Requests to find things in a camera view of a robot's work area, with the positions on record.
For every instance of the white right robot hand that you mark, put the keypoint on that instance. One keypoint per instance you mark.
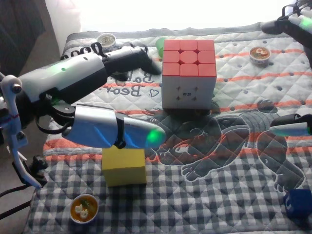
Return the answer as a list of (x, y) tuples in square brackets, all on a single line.
[(280, 27)]

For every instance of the grey bear print quilt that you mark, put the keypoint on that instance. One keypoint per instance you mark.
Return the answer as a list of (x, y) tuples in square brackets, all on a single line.
[(219, 170)]

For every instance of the Rubik's cube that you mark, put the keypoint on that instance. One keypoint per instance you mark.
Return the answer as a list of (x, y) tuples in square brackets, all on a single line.
[(187, 92)]

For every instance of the yellow block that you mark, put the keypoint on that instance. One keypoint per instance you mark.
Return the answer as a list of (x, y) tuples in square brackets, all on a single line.
[(124, 170)]

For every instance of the small bowl orange soup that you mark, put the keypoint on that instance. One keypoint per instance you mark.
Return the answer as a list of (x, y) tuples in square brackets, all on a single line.
[(84, 209)]

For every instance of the blue block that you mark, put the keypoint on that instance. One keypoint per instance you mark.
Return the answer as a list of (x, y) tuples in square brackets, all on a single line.
[(299, 202)]

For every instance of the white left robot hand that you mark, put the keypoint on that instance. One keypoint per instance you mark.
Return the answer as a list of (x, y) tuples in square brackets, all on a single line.
[(63, 78)]

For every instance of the green cup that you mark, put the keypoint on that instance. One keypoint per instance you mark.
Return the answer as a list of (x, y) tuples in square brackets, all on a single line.
[(159, 47)]

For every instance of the small bowl with spoon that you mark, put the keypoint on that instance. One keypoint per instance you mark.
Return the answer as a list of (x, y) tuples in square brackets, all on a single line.
[(106, 40)]

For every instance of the small bowl with egg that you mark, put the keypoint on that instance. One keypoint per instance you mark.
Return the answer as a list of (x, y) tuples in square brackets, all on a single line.
[(259, 54)]

